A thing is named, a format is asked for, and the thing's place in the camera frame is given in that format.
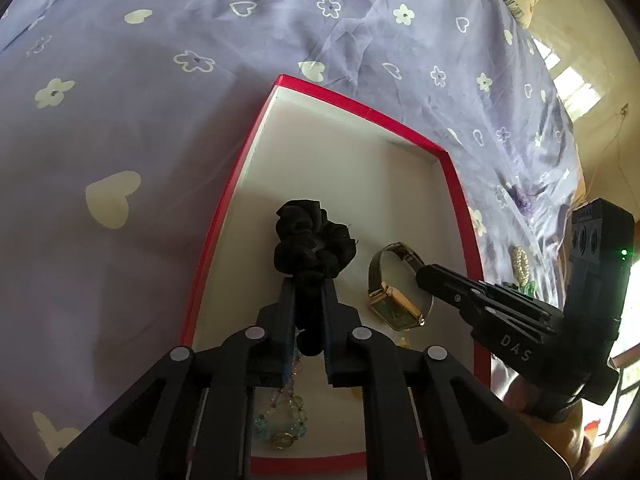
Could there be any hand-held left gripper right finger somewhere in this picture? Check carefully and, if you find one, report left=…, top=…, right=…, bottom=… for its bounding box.
left=320, top=277, right=573, bottom=480

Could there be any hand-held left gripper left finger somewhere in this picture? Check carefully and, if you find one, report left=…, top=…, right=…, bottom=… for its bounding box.
left=44, top=277, right=301, bottom=480

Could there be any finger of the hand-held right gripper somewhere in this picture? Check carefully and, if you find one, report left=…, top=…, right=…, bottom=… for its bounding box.
left=416, top=262, right=565, bottom=348

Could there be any gold wristwatch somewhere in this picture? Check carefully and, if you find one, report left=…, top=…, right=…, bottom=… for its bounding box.
left=367, top=241, right=435, bottom=332

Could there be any black scrunchie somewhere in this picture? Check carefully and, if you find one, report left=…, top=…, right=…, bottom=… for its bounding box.
left=272, top=199, right=358, bottom=356

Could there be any red jewelry box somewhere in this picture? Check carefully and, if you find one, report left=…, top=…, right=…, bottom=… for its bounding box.
left=180, top=74, right=493, bottom=476

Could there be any person's right forearm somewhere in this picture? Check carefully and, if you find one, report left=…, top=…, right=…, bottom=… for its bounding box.
left=520, top=395, right=591, bottom=480

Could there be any person's right hand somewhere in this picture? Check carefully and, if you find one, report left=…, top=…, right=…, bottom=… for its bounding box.
left=501, top=377, right=538, bottom=415

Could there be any silver pearl hair clip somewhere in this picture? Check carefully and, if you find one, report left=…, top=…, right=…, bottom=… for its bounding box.
left=511, top=246, right=532, bottom=283

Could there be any purple scrunchie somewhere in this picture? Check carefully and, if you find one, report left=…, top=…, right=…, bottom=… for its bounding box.
left=505, top=180, right=533, bottom=211

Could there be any purple flower print blanket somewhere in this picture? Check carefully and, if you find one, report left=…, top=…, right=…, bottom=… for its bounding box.
left=0, top=0, right=586, bottom=480

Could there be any green bead bracelet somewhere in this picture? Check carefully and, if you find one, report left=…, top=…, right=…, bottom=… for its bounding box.
left=252, top=345, right=308, bottom=450

